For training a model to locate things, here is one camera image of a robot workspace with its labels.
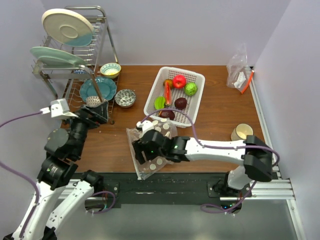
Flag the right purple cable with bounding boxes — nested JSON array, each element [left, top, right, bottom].
[[141, 108, 280, 215]]

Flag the teal scalloped plate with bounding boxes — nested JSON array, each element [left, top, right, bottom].
[[79, 76, 117, 102]]

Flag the grey leaf patterned bowl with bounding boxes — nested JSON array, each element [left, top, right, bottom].
[[114, 89, 137, 108]]

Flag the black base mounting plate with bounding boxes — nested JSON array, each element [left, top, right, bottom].
[[94, 172, 251, 208]]

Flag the mint green plate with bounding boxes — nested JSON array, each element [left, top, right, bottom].
[[30, 46, 87, 66]]

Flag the white perforated plastic basket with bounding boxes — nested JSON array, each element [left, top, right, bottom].
[[143, 66, 206, 128]]

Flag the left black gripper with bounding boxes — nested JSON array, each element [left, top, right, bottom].
[[63, 100, 108, 158]]

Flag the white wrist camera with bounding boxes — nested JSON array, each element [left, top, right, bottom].
[[136, 120, 155, 135], [40, 98, 78, 120]]

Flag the clear bag with orange zipper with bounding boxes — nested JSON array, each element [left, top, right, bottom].
[[226, 43, 255, 94]]

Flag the teal yellow patterned bowl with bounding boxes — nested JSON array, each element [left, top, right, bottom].
[[100, 63, 122, 79]]

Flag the dark purple plum near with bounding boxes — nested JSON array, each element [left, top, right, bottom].
[[158, 110, 175, 121]]

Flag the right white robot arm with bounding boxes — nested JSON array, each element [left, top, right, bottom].
[[130, 129, 273, 197]]

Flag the purple cable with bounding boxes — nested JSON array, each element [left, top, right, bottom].
[[141, 108, 280, 215], [0, 111, 117, 238]]

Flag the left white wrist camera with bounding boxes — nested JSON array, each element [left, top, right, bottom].
[[40, 98, 78, 120]]

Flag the blue patterned small dish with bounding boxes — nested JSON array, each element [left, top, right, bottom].
[[73, 69, 94, 74]]

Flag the cream and teal large plate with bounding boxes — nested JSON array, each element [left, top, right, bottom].
[[41, 8, 95, 47]]

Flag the watermelon slice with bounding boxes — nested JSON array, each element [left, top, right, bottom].
[[164, 81, 172, 106]]

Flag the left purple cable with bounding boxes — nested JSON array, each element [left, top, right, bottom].
[[0, 111, 117, 238]]

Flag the clear polka dot zip bag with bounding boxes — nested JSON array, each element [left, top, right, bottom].
[[126, 118, 178, 181]]

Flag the dark purple plum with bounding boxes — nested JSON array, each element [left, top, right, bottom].
[[174, 97, 188, 110], [158, 110, 175, 121]]

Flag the brown orange fruit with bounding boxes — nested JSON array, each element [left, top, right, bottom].
[[163, 78, 174, 89]]

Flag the green custard apple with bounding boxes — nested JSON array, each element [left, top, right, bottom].
[[184, 82, 198, 96]]

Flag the metal dish rack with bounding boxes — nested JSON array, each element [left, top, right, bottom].
[[32, 5, 114, 114]]

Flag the red apple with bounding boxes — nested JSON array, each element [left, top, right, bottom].
[[172, 74, 187, 89]]

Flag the cream ceramic mug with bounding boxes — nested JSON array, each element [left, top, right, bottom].
[[230, 123, 254, 141]]

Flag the dark purple plum far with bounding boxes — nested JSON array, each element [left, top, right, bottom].
[[174, 97, 188, 110]]

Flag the brown patterned small bowl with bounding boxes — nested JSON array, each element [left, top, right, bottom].
[[85, 96, 102, 108]]

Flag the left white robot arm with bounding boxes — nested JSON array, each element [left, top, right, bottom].
[[0, 98, 109, 240]]

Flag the green leafy toy fruit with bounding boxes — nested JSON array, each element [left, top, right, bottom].
[[154, 96, 166, 110]]

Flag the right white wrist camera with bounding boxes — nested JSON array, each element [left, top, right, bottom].
[[136, 120, 155, 135]]

